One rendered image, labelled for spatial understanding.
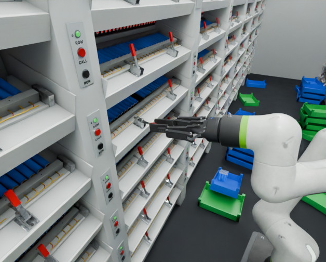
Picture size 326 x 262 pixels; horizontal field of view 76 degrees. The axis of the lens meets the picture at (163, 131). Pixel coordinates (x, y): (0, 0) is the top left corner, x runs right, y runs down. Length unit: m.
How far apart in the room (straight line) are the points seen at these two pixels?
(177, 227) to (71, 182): 1.09
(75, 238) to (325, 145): 0.92
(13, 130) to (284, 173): 0.59
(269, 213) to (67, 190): 0.82
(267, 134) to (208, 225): 1.13
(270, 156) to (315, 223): 1.36
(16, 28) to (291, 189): 0.64
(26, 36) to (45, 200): 0.34
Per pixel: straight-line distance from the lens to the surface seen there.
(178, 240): 1.53
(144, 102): 0.84
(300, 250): 1.00
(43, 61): 0.49
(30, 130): 0.45
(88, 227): 0.73
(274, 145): 0.57
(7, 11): 0.42
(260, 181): 0.60
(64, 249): 0.71
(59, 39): 0.44
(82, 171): 0.60
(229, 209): 1.72
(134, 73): 0.68
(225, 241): 1.57
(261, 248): 1.25
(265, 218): 1.07
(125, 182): 0.81
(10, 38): 0.41
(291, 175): 0.61
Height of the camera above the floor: 1.33
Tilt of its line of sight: 33 degrees down
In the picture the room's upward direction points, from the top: straight up
